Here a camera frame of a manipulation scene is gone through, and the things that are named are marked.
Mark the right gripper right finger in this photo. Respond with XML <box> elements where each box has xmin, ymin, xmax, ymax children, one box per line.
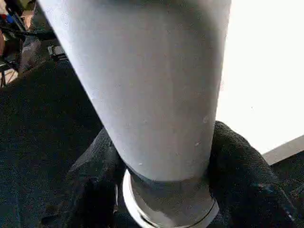
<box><xmin>206</xmin><ymin>121</ymin><xmax>297</xmax><ymax>228</ymax></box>

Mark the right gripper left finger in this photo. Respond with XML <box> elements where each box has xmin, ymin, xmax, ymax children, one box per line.
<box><xmin>41</xmin><ymin>128</ymin><xmax>126</xmax><ymax>228</ymax></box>

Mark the white plastic table leg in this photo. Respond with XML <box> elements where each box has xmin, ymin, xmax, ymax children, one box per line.
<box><xmin>37</xmin><ymin>0</ymin><xmax>232</xmax><ymax>214</ymax></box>

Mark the white plastic table top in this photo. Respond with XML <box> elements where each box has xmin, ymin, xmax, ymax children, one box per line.
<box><xmin>122</xmin><ymin>0</ymin><xmax>304</xmax><ymax>228</ymax></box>

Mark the black metal folding frame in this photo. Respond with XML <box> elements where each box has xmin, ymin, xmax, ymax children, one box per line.
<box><xmin>0</xmin><ymin>0</ymin><xmax>64</xmax><ymax>87</ymax></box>

